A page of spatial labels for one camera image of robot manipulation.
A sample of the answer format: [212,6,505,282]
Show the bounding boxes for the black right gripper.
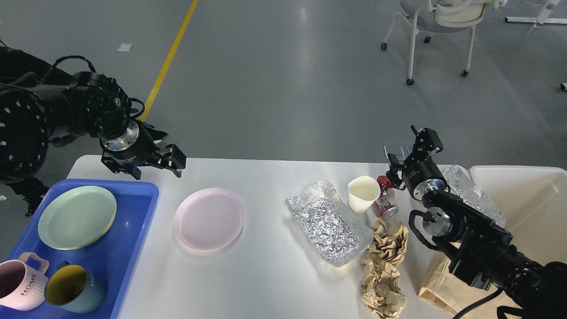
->
[385,125,447,201]

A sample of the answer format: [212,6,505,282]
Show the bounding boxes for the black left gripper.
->
[101,120,187,180]

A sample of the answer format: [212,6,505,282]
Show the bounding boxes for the pink plate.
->
[173,188,245,253]

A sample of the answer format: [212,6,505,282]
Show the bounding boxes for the dark green mug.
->
[44,261,107,314]

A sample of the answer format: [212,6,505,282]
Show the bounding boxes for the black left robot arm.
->
[0,45,186,183]

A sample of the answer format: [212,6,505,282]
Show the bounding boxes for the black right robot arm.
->
[385,125,567,319]

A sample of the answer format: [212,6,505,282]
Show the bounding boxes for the clear plastic bag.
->
[442,165,506,228]

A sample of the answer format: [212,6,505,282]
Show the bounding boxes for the white paper cup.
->
[347,175,381,216]

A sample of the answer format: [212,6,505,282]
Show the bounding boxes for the crushed red soda can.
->
[372,175,399,219]

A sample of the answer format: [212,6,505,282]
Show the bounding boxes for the green plate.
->
[37,186,117,250]

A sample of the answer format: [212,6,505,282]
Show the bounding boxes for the upper crumpled brown paper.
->
[366,218,409,266]

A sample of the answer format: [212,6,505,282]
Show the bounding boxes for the crumpled brown paper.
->
[361,254,407,319]
[366,218,409,266]

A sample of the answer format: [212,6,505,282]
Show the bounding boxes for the blue plastic tray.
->
[0,179,159,319]

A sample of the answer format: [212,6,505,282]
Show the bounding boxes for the crumpled silver foil bag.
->
[285,180,374,267]

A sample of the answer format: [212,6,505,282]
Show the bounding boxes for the black sneaker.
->
[23,186,49,217]

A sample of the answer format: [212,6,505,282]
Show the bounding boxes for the white paper scrap on floor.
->
[116,43,134,52]

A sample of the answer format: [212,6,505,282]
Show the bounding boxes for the person leg black trousers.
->
[6,176,49,197]

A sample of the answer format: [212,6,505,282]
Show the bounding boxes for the white plastic bin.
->
[469,165,567,265]

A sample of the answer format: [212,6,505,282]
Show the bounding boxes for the lower crumpled brown paper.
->
[361,254,407,319]

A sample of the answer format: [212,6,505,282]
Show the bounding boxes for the white office chair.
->
[381,0,507,86]

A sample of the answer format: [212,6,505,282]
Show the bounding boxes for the brown paper bag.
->
[418,252,519,319]

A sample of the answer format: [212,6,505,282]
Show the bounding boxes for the pink HOME mug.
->
[0,252,50,311]

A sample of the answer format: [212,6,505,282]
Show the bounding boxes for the white stand base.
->
[504,0,567,28]

